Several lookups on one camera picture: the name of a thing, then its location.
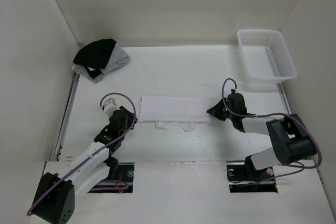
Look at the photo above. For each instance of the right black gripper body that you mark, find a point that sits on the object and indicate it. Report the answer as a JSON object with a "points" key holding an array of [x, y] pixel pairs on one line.
{"points": [[228, 106]]}

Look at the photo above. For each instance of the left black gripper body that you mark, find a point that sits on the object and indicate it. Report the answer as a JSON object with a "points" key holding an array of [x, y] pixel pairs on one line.
{"points": [[129, 121]]}

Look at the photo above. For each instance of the white tank top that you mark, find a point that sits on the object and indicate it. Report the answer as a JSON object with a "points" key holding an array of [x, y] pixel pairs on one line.
{"points": [[166, 111]]}

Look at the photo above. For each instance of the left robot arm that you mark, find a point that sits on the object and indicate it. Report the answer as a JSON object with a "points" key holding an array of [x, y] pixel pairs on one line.
{"points": [[56, 194]]}

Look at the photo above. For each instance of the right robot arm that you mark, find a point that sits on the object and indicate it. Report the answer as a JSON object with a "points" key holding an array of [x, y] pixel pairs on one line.
{"points": [[289, 139]]}

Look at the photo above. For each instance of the grey folded tank top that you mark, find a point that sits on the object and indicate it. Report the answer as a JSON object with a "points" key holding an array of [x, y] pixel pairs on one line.
{"points": [[119, 58]]}

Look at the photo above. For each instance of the black folded tank top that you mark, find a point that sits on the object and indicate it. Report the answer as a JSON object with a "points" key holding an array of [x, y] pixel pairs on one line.
{"points": [[95, 56]]}

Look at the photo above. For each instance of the white plastic basket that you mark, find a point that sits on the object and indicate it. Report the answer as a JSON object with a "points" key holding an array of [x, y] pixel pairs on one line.
{"points": [[265, 56]]}

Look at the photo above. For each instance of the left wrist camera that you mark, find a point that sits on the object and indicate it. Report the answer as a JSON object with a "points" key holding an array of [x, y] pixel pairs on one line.
{"points": [[109, 107]]}

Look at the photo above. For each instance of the right aluminium table rail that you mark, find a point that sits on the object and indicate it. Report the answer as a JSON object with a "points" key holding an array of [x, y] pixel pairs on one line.
{"points": [[283, 98]]}

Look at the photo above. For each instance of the aluminium table rail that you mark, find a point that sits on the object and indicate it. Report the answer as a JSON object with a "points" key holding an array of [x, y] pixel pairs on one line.
{"points": [[283, 98], [67, 104]]}

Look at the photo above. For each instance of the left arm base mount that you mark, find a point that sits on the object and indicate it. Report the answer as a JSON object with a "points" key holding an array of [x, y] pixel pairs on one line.
{"points": [[119, 180]]}

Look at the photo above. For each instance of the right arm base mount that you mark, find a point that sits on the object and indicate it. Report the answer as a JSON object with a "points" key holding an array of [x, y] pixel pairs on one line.
{"points": [[243, 178]]}

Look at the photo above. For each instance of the left aluminium table rail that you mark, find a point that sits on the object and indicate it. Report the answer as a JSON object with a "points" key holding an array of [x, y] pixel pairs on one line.
{"points": [[67, 104]]}

